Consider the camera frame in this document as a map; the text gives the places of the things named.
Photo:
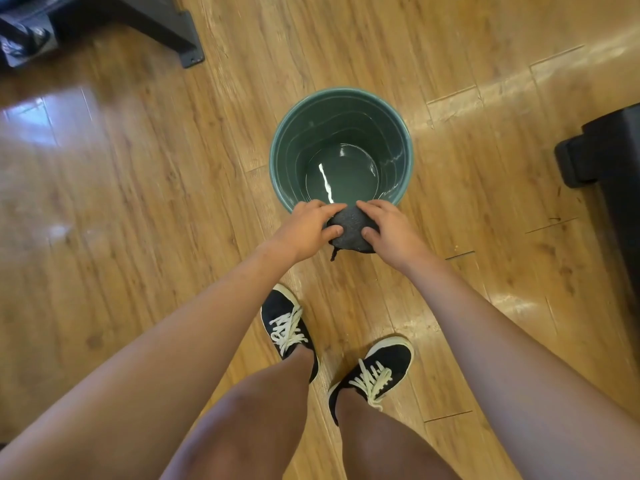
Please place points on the person's right black shoe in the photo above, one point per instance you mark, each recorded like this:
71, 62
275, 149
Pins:
378, 373

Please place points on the person's left leg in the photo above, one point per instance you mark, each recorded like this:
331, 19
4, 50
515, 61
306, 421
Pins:
245, 425

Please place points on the person's right hand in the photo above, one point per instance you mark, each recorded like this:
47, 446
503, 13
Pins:
395, 240

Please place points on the person's black shoe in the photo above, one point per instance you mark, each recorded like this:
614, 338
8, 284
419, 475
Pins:
285, 325
378, 373

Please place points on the person's leg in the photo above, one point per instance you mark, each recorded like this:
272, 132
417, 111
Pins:
245, 425
390, 445

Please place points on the person's left hand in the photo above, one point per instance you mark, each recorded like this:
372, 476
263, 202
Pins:
305, 233

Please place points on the dark green plastic bucket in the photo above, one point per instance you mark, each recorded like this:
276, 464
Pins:
290, 155

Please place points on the black gym bench pad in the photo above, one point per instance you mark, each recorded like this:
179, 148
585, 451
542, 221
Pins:
615, 165

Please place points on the person's left forearm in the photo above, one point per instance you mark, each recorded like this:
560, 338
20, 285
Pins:
130, 395

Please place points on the person's right leg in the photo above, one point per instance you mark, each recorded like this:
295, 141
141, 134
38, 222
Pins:
390, 445

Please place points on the pink cleaning cloth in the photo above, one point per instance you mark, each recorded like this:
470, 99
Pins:
352, 233

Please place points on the person's right forearm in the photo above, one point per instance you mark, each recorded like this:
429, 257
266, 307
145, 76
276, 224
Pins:
530, 375

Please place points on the person's left black shoe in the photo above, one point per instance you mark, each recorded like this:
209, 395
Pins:
285, 325

